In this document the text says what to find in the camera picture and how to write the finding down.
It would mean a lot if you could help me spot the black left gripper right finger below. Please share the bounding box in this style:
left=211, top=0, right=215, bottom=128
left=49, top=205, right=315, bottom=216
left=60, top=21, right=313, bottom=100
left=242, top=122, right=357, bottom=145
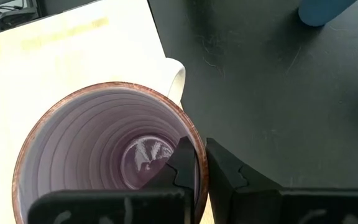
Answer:
left=206, top=138, right=358, bottom=224

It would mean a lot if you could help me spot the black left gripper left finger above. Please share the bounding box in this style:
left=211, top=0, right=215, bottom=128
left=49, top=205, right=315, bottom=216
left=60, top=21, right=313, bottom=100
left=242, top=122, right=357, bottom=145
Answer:
left=27, top=136, right=198, bottom=224

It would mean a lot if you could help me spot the pink mug with white handle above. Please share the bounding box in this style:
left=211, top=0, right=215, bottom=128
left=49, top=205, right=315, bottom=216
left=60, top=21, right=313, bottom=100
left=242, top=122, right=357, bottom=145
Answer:
left=12, top=57, right=209, bottom=224

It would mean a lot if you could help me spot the blue plastic cup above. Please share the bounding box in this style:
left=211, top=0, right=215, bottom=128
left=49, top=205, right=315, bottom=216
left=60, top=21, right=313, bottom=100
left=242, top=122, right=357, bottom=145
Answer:
left=297, top=0, right=358, bottom=27

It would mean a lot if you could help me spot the wooden shelf with black legs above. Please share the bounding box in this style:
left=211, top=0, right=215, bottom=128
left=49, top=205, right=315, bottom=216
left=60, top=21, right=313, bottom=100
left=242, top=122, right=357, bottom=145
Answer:
left=0, top=0, right=217, bottom=224

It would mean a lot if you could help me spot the black perforated computer case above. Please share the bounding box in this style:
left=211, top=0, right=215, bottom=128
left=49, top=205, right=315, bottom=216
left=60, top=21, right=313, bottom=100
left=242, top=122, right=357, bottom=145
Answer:
left=35, top=0, right=104, bottom=17

